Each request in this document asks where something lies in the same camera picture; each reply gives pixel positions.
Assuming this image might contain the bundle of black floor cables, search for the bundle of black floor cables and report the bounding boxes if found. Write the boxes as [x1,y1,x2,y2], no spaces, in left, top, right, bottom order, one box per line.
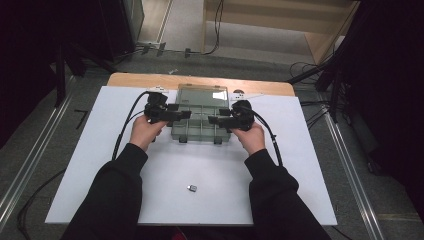
[288,60,351,130]

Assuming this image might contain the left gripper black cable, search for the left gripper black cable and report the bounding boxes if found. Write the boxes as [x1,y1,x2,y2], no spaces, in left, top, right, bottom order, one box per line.
[111,90,152,161]

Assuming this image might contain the dark metal cabinet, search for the dark metal cabinet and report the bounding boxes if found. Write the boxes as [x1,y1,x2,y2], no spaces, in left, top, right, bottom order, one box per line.
[98,0,145,62]

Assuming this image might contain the person's right hand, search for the person's right hand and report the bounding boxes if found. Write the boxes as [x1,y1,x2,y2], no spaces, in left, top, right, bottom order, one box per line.
[231,121,267,157]

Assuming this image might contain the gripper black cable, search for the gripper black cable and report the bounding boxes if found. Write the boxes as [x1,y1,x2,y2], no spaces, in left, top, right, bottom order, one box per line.
[249,107,285,167]
[111,90,152,161]

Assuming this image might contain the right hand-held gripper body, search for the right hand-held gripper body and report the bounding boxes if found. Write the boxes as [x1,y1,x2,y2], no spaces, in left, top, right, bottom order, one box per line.
[218,92,265,133]

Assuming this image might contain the white board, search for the white board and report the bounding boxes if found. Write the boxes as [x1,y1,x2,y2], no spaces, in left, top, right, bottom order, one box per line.
[44,85,338,227]

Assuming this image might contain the hanging black cable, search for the hanging black cable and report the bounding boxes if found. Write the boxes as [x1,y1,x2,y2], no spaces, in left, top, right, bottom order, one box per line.
[203,0,225,56]

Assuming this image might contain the black floor cable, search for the black floor cable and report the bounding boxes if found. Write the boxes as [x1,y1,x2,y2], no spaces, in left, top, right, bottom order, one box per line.
[16,167,68,240]

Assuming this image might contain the clear grey compartment box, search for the clear grey compartment box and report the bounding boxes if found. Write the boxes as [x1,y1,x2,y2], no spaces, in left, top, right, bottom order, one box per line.
[170,83,236,145]

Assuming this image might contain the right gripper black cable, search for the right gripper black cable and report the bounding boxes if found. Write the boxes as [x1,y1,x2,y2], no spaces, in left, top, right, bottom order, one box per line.
[249,107,285,167]

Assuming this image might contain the person's left hand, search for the person's left hand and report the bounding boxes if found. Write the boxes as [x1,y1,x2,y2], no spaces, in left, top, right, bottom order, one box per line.
[128,114,170,153]

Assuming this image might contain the black metal stand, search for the black metal stand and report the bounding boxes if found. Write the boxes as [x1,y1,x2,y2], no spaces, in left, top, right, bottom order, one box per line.
[53,41,118,108]
[287,0,371,124]

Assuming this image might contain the wooden table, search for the wooden table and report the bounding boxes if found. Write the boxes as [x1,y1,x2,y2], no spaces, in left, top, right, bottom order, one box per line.
[106,72,296,98]

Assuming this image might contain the black curtain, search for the black curtain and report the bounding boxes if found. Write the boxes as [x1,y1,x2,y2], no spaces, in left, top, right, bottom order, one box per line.
[0,0,104,151]
[336,0,424,224]

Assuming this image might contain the aluminium floor rail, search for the aluminium floor rail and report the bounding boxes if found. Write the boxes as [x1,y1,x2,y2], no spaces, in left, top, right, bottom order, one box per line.
[0,75,78,232]
[320,103,386,240]

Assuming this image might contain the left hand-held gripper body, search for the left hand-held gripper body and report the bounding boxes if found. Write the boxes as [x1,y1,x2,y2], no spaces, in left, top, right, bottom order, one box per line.
[143,85,184,125]

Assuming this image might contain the light wooden shelf unit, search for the light wooden shelf unit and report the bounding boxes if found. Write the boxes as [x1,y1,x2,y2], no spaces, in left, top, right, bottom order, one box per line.
[201,0,362,66]

